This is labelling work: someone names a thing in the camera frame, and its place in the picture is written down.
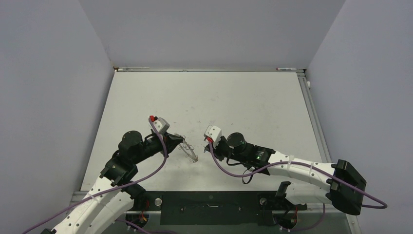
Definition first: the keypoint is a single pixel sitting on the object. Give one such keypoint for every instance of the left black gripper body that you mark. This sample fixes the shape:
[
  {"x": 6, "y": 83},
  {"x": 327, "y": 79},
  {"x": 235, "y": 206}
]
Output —
[{"x": 161, "y": 146}]

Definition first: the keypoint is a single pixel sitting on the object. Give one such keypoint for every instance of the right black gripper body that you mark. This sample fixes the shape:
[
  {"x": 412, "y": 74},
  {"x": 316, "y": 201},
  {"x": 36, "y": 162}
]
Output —
[{"x": 222, "y": 149}]

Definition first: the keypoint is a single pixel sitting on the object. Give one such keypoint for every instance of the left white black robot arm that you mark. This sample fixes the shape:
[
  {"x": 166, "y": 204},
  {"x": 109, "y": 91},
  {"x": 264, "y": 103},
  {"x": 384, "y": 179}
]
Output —
[{"x": 114, "y": 192}]

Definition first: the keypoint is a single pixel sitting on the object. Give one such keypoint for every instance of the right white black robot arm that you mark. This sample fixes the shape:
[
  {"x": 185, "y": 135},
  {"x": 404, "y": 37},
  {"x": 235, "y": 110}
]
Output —
[{"x": 338, "y": 184}]

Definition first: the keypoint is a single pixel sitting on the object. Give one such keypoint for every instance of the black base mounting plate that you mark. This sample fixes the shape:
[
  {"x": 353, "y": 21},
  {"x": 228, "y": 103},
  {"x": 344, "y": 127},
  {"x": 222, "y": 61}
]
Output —
[{"x": 212, "y": 208}]

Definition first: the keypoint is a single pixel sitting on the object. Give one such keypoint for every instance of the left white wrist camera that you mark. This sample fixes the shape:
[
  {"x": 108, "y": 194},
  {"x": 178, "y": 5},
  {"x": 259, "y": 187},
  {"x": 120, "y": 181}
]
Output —
[{"x": 161, "y": 125}]

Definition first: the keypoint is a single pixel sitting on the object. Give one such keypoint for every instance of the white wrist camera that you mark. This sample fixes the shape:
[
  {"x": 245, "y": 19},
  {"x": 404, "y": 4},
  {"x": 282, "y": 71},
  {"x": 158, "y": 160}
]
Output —
[
  {"x": 213, "y": 134},
  {"x": 161, "y": 125}
]

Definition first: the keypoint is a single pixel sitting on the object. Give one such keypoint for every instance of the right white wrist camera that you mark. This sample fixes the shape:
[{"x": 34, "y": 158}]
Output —
[{"x": 213, "y": 134}]

